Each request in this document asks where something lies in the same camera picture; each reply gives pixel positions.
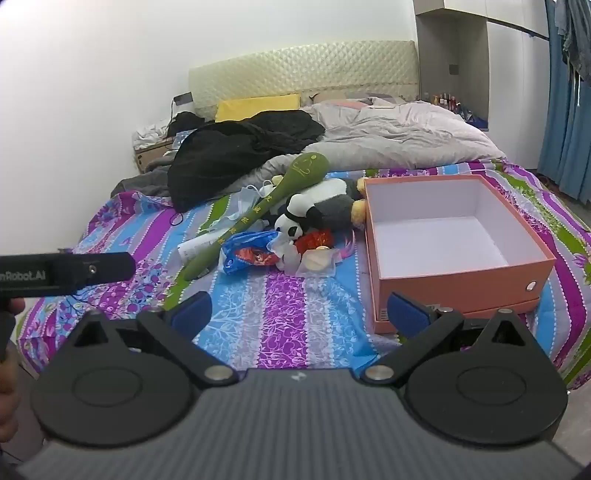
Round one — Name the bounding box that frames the panda plush toy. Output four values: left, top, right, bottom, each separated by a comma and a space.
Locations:
274, 194, 326, 244

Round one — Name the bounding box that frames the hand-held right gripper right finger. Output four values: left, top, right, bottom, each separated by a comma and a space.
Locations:
360, 291, 532, 388

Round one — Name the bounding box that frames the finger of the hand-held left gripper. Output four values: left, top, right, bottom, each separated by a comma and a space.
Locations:
59, 251, 137, 293

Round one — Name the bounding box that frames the cardboard box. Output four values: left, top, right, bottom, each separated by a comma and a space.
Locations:
134, 138, 178, 172

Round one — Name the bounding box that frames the blue plastic bag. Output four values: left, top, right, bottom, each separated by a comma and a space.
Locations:
221, 231, 283, 276

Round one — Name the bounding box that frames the dark grey blanket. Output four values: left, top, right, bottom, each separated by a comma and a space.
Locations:
111, 157, 176, 197

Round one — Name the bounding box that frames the yellow pillow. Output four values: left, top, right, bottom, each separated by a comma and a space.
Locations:
215, 93, 301, 123

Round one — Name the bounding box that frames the blue curtain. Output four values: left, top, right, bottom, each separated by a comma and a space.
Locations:
538, 0, 591, 204

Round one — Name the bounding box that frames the white built-in wardrobe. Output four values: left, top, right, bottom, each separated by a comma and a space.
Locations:
413, 0, 550, 137

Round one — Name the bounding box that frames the blue face mask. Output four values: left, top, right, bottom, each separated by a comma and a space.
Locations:
203, 211, 254, 237
233, 184, 274, 217

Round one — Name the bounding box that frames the hanging denim jacket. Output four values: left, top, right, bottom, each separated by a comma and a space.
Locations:
551, 0, 591, 81

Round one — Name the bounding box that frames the person's left hand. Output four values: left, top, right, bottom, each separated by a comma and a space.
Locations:
0, 298, 27, 444

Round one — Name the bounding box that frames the red shiny pouch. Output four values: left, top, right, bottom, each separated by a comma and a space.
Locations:
295, 231, 334, 254

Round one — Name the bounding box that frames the grey penguin plush toy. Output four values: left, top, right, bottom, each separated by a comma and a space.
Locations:
302, 176, 370, 232

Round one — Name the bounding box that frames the light grey duvet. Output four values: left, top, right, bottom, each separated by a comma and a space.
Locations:
245, 99, 506, 195

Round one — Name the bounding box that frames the beige padded headboard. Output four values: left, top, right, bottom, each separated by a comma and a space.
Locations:
188, 41, 420, 121

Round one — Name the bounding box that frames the black clothing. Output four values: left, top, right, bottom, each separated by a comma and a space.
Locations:
167, 111, 326, 213

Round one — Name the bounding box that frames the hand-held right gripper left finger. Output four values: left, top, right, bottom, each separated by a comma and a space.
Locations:
69, 292, 238, 388

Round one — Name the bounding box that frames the white crumpled cloth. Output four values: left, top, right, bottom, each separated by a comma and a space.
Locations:
133, 117, 174, 148

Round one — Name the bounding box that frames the white lotion tube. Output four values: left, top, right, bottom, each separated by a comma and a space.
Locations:
178, 235, 228, 265

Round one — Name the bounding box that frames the clear plastic packet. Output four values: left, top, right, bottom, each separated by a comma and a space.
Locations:
295, 249, 338, 278

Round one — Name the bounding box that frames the green plush massage stick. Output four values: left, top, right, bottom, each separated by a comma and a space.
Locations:
180, 151, 331, 282

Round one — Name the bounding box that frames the floral striped bedsheet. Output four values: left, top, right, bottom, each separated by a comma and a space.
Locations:
16, 157, 591, 393

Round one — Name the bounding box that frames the orange storage box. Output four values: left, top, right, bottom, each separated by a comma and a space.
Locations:
362, 174, 557, 335

